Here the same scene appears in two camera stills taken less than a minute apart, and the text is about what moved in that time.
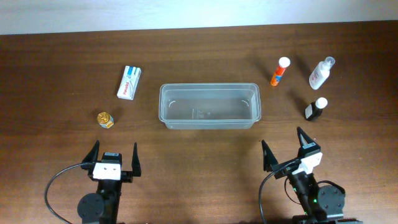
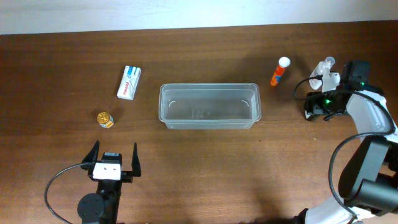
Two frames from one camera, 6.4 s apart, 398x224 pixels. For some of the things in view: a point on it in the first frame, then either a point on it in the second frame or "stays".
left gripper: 126,175 stays
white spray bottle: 320,73 stays
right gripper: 282,172 -> 315,109
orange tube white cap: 283,63 stays
